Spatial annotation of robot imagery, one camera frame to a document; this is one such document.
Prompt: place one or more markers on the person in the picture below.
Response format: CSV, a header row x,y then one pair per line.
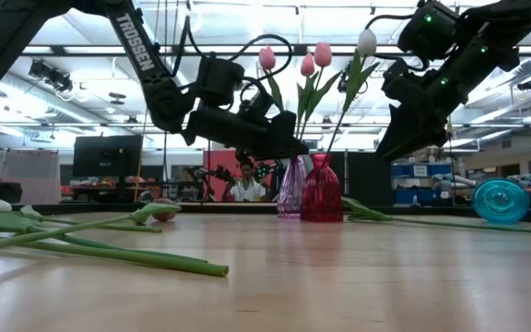
x,y
247,191

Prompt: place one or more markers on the red glass vase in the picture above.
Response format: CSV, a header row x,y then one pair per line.
x,y
322,193

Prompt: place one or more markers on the black partition panel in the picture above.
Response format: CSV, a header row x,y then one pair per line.
x,y
369,184

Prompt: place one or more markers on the black ceiling spotlight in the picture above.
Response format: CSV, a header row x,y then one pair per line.
x,y
51,76

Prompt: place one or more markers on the blue storage bins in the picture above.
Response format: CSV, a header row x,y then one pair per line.
x,y
404,170

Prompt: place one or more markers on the black monitor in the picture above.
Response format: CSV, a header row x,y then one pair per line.
x,y
109,157

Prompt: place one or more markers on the white covered board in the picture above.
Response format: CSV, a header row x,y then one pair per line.
x,y
30,170

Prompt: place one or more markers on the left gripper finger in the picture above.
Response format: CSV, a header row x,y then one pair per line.
x,y
288,151

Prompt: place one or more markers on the pink glass vase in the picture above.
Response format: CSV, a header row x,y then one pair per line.
x,y
292,193

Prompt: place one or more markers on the red backdrop panel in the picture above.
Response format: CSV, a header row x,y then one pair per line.
x,y
215,166

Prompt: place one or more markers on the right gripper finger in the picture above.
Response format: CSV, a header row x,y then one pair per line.
x,y
408,136

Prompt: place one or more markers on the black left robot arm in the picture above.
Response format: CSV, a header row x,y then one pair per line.
x,y
155,101

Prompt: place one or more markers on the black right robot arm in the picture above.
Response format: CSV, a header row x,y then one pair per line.
x,y
500,46

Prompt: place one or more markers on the teal glass vase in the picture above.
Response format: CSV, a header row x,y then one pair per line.
x,y
500,201

